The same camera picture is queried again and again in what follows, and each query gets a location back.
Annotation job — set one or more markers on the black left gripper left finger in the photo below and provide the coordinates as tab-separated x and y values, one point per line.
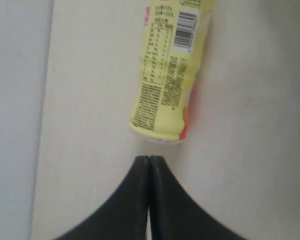
124	215

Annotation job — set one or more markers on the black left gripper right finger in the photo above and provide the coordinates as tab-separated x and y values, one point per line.
174	215

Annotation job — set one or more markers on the yellow label bottle red cap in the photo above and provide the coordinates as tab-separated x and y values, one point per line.
171	55

